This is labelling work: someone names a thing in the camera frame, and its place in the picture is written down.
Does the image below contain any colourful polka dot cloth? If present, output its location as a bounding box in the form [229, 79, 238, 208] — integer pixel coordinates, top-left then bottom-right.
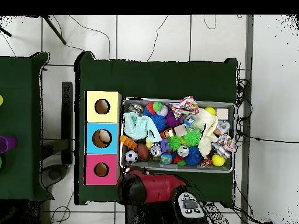
[168, 96, 200, 120]

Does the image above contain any cream yellow cloth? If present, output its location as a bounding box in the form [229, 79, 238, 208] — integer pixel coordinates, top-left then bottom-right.
[191, 107, 219, 158]

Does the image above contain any black cable bundle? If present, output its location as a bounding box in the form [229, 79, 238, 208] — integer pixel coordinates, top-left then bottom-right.
[235, 79, 253, 122]

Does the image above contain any dark green tablecloth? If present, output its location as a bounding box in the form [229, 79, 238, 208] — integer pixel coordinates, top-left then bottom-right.
[0, 51, 54, 201]
[74, 51, 239, 208]

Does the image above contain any purple plastic cup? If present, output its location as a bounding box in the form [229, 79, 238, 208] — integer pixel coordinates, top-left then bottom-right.
[0, 136, 9, 154]
[4, 136, 18, 151]

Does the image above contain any brown toy football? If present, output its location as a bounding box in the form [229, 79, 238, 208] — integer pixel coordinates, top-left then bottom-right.
[136, 142, 150, 161]

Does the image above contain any black and white soccer ball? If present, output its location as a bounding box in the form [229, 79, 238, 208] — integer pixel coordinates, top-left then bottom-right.
[125, 149, 139, 163]

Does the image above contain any grey floor cable cover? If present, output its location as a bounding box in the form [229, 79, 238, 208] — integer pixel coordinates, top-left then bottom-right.
[240, 15, 255, 224]

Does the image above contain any yellow ball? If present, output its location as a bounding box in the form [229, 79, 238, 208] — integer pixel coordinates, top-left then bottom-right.
[211, 153, 226, 167]
[204, 106, 217, 117]

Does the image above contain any wooden box with three holes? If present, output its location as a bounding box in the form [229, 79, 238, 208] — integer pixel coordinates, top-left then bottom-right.
[84, 90, 123, 186]

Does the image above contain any blue spiky rubber ball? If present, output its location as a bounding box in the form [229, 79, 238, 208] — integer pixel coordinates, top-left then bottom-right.
[183, 146, 202, 167]

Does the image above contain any thin black floor cable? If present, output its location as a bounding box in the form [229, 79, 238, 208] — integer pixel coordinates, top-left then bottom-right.
[235, 130, 299, 144]

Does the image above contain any mint green cloth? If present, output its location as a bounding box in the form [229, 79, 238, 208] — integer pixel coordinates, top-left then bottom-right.
[123, 111, 163, 144]

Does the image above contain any grey round stand base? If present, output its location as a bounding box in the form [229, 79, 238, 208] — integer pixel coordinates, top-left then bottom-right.
[41, 164, 69, 190]

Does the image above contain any blue globe ball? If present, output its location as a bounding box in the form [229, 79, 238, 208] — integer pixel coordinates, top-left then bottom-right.
[160, 152, 173, 166]

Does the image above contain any long orange toy block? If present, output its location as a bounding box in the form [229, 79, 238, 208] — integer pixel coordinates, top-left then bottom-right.
[119, 135, 138, 151]

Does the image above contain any silver mesh bin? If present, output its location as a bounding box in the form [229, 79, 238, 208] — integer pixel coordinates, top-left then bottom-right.
[119, 97, 237, 174]

